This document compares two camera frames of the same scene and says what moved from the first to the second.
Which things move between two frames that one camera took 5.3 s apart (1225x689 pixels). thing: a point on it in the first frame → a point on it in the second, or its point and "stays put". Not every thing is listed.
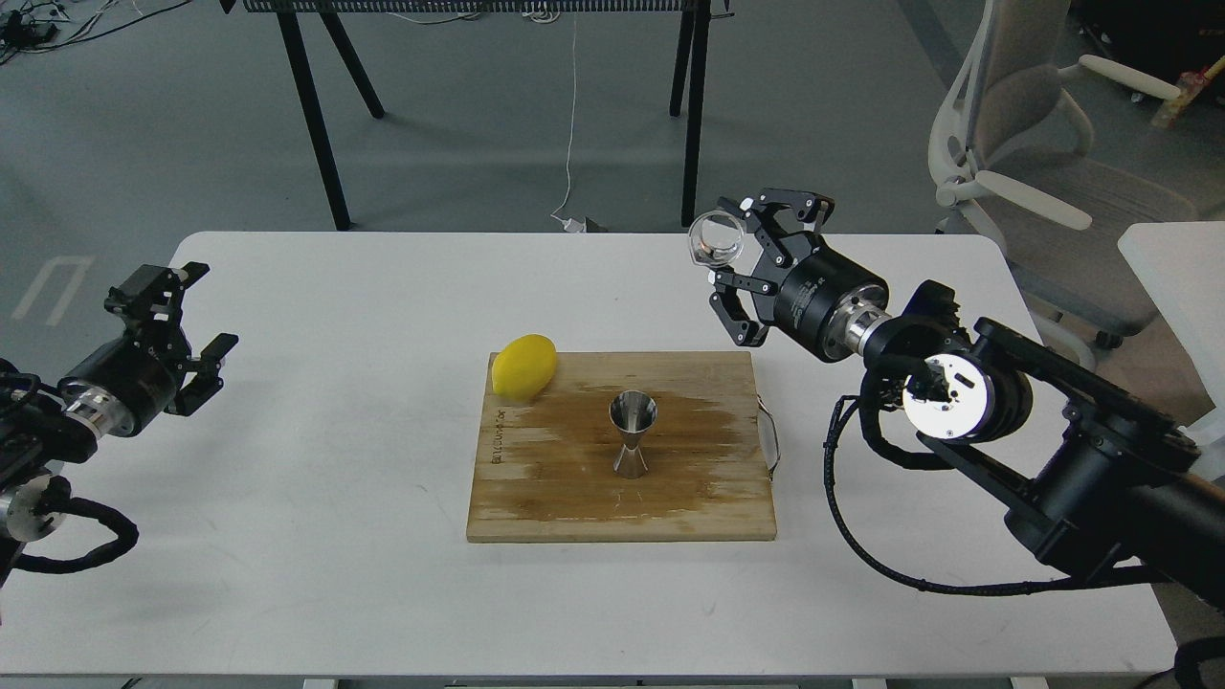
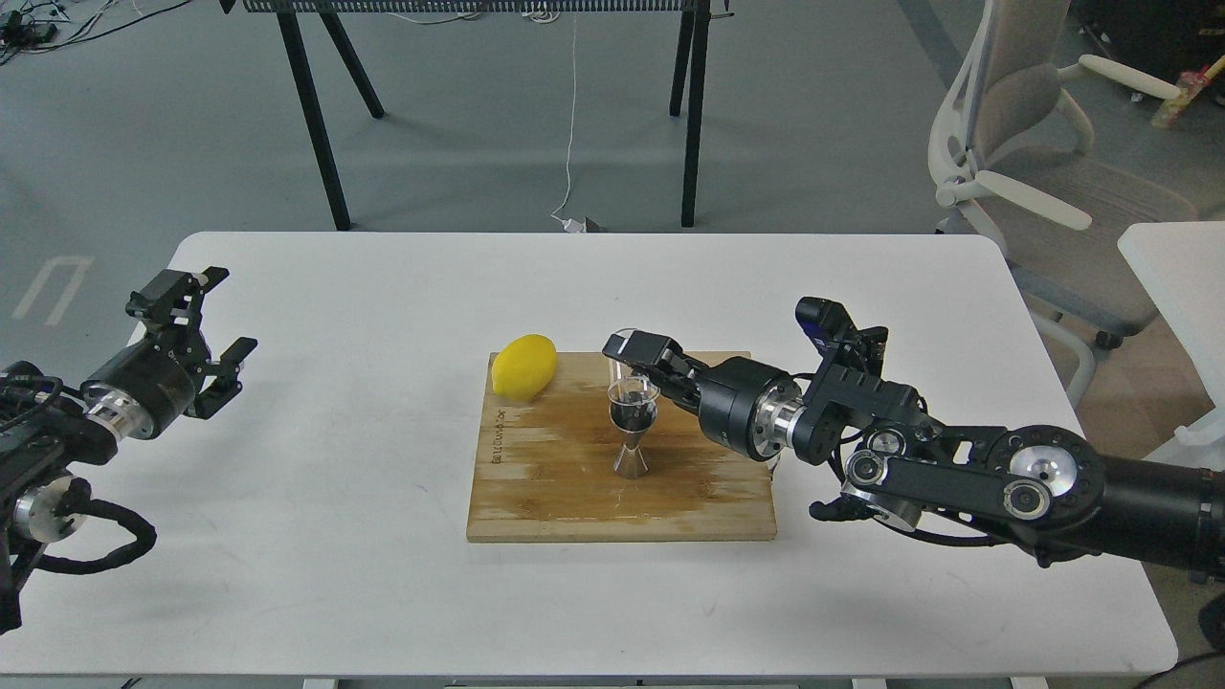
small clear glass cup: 716,237 → 632,396
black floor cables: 33,28 stays put
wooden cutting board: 545,466 stays put
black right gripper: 821,298 → 748,406
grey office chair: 1011,148 stays put
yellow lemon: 524,366 stays put
